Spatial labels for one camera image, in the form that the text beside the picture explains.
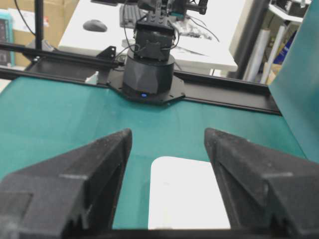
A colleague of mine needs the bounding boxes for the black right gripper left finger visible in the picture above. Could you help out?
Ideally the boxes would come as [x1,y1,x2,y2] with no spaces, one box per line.
[0,128,132,239]

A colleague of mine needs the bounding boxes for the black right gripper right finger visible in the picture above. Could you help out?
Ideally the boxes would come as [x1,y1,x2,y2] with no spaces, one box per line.
[204,128,319,239]

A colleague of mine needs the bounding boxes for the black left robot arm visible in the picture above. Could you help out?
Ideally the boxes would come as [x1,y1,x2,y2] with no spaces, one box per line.
[107,0,186,105]

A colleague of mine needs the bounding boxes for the white plastic tray case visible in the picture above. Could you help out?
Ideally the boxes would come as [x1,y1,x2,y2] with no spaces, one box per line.
[148,156,231,230]

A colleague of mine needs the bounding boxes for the green backdrop panel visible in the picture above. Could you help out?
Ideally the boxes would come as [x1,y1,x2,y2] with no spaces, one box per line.
[270,0,319,162]

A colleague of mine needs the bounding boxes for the white desk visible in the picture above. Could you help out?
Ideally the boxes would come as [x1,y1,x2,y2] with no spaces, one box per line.
[58,0,243,73]

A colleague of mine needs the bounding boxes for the black computer mouse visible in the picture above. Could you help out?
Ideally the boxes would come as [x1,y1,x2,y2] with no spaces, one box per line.
[83,19,108,32]

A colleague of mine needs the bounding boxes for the cardboard boxes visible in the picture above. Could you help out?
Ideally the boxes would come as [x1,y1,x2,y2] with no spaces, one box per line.
[0,0,79,67]

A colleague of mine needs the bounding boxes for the black keyboard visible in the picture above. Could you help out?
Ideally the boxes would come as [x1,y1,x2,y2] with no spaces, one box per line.
[119,5,147,29]

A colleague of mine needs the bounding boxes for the black vertical pole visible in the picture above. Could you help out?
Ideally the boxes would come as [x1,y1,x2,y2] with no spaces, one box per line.
[34,0,44,50]

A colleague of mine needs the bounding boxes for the black aluminium frame rail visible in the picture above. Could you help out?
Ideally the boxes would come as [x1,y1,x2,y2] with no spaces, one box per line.
[0,43,281,115]

